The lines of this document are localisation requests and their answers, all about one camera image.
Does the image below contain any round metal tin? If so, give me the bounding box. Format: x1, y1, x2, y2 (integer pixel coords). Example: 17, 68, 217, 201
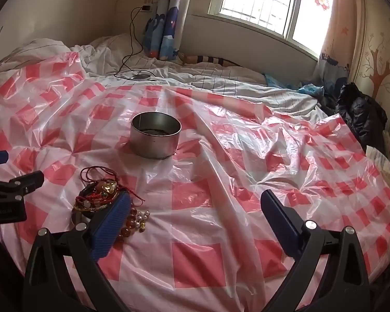
130, 112, 182, 160

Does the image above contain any amber bead bracelet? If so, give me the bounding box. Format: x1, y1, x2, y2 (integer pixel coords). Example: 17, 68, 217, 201
116, 209, 141, 239

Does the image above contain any pearl and gold bead bracelet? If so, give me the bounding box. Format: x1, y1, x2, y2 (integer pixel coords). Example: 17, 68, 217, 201
135, 211, 151, 233

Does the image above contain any wardrobe with tree decal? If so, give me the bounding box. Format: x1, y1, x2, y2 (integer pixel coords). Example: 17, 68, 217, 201
353, 0, 390, 132

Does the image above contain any beige cloth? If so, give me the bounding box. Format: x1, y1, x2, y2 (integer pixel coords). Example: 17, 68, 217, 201
365, 129, 390, 184

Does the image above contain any white grid-line quilt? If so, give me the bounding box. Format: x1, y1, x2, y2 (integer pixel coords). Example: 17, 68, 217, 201
0, 33, 327, 119

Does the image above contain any striped pillow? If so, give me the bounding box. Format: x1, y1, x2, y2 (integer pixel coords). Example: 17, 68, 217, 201
180, 52, 268, 79

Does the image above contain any black puffer jacket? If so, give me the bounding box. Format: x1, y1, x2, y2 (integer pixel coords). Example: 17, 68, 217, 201
334, 82, 389, 153

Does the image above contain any red cord necklace gold pendant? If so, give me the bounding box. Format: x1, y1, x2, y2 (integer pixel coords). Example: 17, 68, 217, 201
80, 166, 144, 203

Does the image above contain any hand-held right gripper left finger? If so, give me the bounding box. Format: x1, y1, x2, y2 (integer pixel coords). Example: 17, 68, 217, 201
22, 191, 132, 312

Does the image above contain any barred window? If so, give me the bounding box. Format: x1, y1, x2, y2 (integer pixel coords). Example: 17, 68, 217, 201
208, 0, 338, 58

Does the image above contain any pink cartoon print curtain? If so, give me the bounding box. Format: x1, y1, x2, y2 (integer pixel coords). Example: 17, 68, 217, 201
317, 0, 363, 89

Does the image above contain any black charging cable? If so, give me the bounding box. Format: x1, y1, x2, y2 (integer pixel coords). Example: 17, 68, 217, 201
113, 6, 157, 81

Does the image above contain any red white checkered plastic sheet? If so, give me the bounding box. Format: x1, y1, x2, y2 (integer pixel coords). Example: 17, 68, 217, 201
0, 52, 390, 312

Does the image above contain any blue cartoon print curtain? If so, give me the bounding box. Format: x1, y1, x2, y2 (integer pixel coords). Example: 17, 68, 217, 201
142, 0, 196, 61

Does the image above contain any blue plastic bag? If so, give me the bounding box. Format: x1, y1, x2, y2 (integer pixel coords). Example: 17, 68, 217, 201
264, 72, 326, 97

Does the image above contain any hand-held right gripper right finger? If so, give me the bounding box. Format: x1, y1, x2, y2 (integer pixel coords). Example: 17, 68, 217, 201
260, 189, 373, 312

